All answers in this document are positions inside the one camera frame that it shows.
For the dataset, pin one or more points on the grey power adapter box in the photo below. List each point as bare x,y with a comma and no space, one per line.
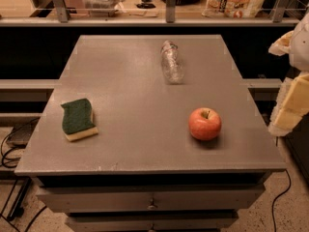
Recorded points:
20,135

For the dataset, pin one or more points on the green and yellow sponge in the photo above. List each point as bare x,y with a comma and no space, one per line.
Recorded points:
78,120

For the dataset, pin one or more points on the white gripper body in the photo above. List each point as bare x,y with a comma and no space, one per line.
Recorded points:
301,47

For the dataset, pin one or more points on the red apple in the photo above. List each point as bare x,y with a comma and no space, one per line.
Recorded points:
204,124

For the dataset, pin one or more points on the printed snack bag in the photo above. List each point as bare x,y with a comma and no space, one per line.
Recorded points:
232,8

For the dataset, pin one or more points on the clear plastic water bottle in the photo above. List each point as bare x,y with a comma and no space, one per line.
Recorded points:
171,67

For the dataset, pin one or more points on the black small object on shelf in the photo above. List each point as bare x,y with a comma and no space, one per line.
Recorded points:
145,6

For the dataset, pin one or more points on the metal shelf rail frame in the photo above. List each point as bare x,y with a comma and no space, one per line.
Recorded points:
74,13

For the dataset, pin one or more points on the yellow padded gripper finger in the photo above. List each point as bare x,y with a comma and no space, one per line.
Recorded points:
292,104
282,45

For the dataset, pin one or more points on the grey cabinet with drawers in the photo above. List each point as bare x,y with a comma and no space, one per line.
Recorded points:
144,171

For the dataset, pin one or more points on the clear plastic container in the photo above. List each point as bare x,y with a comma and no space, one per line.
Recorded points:
101,7

